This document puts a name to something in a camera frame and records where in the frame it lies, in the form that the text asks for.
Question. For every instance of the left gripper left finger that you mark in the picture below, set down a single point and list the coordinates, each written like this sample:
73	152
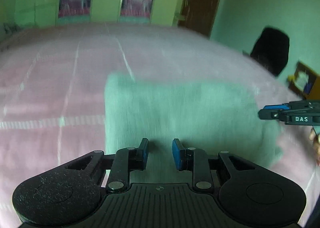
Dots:
138	157

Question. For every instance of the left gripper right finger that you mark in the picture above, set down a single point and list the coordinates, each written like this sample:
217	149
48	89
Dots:
183	157

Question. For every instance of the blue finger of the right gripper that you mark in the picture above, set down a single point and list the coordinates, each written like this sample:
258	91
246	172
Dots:
269	114
284	106

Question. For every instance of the grey fleece pant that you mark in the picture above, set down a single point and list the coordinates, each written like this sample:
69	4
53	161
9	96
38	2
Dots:
213	116

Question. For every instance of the person's right hand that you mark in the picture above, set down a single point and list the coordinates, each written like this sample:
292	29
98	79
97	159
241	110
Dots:
315	144

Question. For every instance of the wooden side shelf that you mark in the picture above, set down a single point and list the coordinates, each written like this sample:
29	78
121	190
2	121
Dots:
304	82

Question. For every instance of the black chair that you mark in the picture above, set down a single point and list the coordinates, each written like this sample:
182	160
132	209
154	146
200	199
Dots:
271	50

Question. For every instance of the crumpled grey cloth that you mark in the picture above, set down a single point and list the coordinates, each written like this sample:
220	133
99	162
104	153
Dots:
10	29

